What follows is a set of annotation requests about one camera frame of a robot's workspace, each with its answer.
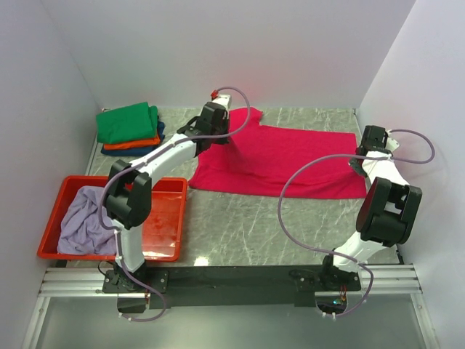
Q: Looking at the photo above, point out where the pink red t-shirt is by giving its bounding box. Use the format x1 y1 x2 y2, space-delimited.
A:
188 108 366 199

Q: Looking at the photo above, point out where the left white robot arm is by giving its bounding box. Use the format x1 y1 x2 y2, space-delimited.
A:
97 95 231 292

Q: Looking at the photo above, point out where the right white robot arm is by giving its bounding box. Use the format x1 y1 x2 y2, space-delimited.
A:
318 125 422 290

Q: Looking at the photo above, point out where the folded orange t-shirt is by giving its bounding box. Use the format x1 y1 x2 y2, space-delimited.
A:
103 135 161 151

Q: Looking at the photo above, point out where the folded green t-shirt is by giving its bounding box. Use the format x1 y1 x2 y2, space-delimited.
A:
96 102 155 144

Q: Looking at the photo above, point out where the folded navy t-shirt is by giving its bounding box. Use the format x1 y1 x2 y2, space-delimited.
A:
101 121 165 156

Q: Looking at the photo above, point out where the red plastic bin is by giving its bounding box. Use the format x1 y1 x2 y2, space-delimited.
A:
37 175 187 262

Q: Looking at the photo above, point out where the lavender t-shirt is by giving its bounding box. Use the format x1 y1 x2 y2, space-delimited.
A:
57 185 116 255

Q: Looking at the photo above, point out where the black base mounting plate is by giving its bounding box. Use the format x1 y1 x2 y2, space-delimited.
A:
102 265 361 313

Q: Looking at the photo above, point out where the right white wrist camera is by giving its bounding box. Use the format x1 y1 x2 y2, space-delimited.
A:
385 130 400 152

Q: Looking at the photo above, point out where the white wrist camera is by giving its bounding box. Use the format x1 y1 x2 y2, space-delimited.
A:
385 130 400 152
211 90 232 110

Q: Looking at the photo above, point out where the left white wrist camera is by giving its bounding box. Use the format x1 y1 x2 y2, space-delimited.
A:
211 90 232 110

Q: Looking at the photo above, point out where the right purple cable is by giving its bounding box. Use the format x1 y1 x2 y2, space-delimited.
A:
278 129 436 319

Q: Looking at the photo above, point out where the purple cable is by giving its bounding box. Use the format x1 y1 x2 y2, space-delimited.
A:
97 86 251 323
278 129 436 319

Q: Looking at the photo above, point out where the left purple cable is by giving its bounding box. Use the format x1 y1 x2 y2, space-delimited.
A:
97 86 251 323

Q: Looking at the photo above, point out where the aluminium rail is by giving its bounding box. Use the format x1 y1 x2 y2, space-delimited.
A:
39 265 422 297

